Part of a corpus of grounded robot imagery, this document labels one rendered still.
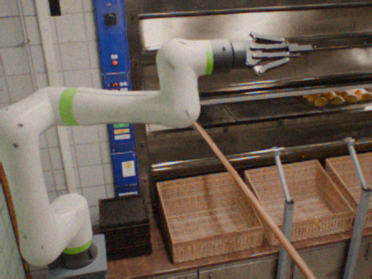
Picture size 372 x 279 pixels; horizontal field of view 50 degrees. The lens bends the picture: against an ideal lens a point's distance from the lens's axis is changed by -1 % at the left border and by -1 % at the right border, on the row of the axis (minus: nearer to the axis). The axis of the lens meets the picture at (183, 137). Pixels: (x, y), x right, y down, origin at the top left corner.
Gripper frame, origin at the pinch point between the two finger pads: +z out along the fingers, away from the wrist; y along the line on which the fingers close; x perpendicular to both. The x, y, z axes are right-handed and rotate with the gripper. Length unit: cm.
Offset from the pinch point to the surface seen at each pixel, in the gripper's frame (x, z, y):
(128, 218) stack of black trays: -141, -49, 28
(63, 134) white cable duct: -137, -81, -26
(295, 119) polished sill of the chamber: -145, 68, -21
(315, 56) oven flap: -119, 79, -53
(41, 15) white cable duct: -93, -82, -77
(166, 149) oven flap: -153, -20, -13
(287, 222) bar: -122, 37, 45
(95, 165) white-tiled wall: -155, -65, -9
